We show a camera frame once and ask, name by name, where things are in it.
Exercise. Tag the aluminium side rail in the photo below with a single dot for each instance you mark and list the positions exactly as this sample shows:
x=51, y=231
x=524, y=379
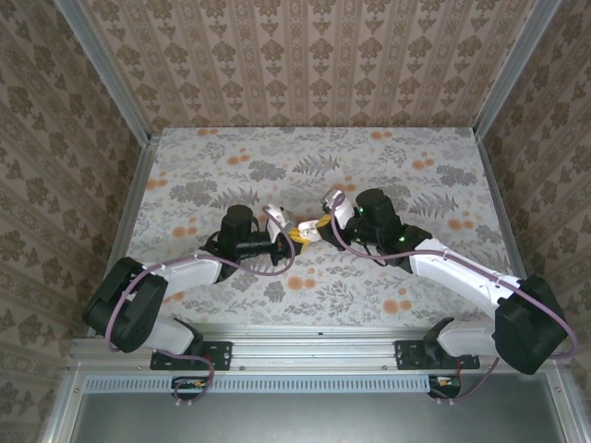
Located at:
x=137, y=189
x=495, y=184

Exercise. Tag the aluminium frame post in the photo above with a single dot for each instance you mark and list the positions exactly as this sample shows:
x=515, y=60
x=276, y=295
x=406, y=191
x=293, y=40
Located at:
x=516, y=69
x=106, y=69

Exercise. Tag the black mounting plate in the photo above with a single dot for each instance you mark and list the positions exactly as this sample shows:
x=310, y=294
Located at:
x=408, y=355
x=221, y=353

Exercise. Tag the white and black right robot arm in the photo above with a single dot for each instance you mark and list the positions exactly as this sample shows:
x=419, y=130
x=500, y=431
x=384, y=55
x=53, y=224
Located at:
x=461, y=281

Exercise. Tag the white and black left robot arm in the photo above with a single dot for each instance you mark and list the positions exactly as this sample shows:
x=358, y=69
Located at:
x=184, y=277

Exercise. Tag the floral patterned table cover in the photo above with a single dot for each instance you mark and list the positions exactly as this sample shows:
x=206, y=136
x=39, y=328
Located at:
x=300, y=161

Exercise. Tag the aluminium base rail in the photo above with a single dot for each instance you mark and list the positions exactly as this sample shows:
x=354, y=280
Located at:
x=314, y=350

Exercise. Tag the grey metal sheet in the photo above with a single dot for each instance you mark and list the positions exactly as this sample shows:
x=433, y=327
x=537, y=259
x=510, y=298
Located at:
x=314, y=420

